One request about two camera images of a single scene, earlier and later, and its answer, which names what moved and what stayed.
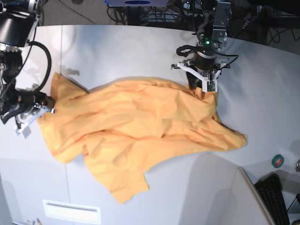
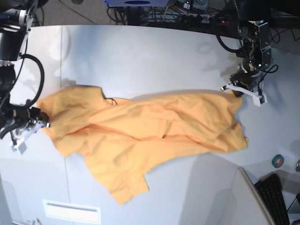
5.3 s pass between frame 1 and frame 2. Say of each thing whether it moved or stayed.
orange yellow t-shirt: moved
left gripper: moved
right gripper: moved
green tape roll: stayed
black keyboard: stayed
